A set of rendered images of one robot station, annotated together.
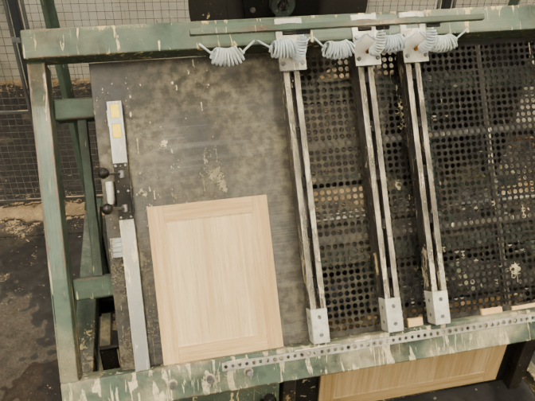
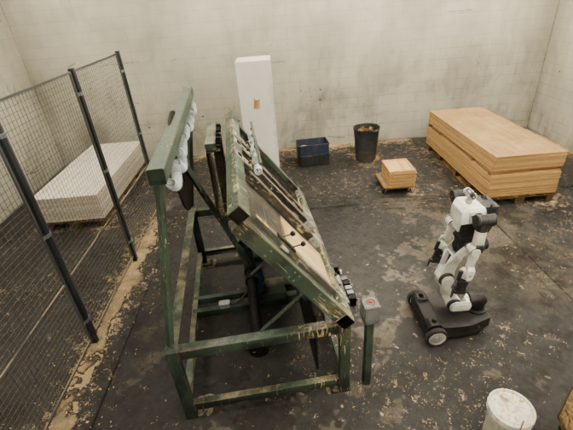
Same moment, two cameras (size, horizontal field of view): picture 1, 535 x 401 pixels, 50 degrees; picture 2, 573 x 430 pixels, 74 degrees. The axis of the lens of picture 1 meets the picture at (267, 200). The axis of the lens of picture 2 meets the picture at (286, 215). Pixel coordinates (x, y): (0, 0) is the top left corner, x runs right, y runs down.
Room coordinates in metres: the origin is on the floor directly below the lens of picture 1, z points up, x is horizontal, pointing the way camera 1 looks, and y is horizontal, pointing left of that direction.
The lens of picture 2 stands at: (1.42, 2.73, 2.96)
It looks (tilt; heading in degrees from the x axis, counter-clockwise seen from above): 30 degrees down; 277
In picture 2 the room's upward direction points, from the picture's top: 5 degrees counter-clockwise
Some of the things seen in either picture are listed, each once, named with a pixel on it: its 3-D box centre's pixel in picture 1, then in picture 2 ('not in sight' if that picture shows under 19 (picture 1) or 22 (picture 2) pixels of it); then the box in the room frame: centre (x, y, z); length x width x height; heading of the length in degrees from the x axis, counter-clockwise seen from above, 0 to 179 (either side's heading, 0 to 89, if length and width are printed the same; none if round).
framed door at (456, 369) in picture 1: (417, 353); not in sight; (1.78, -0.68, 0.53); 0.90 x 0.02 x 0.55; 103
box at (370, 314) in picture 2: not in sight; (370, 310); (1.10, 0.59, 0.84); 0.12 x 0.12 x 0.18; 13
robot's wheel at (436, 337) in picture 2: not in sight; (436, 337); (0.41, 0.18, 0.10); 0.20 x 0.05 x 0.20; 7
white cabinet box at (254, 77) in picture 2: not in sight; (259, 119); (2.56, -4.00, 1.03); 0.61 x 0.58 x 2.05; 97
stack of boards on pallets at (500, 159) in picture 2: not in sight; (483, 149); (-1.31, -3.68, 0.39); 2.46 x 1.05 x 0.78; 97
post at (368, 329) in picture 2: not in sight; (367, 352); (1.10, 0.59, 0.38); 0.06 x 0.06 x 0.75; 13
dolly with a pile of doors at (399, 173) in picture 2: not in sight; (394, 175); (0.25, -3.18, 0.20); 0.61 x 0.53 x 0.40; 97
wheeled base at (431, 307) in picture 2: not in sight; (451, 307); (0.20, -0.11, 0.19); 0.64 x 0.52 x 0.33; 7
